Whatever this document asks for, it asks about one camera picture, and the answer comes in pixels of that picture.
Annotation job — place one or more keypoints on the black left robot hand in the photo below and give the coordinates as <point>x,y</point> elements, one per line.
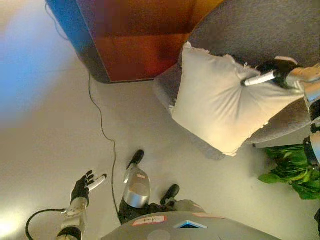
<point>80,188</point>

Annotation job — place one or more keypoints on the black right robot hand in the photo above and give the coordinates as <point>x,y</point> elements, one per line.
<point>280,68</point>

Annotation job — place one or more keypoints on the white square pillow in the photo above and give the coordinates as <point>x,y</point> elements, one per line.
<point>220,110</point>

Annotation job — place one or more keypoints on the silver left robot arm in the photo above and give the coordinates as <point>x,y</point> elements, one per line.
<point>75,217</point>

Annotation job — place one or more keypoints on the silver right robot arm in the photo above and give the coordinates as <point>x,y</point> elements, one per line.
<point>312,95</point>

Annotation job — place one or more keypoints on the grey fabric armchair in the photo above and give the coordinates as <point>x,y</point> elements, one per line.
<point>262,27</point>

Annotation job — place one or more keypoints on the silver left robot leg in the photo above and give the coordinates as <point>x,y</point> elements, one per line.
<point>137,187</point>

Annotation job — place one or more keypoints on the silver robot leg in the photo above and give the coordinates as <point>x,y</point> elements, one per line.
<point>182,202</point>
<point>137,187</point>

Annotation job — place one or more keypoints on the grey robot torso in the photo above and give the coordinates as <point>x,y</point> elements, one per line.
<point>175,228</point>

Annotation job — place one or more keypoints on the silver right robot leg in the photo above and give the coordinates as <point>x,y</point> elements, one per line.
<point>182,202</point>

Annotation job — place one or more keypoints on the green leafy houseplant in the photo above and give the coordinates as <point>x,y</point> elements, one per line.
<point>292,172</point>

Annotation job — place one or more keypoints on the brown wooden desk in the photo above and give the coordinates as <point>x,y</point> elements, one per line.
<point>140,40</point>

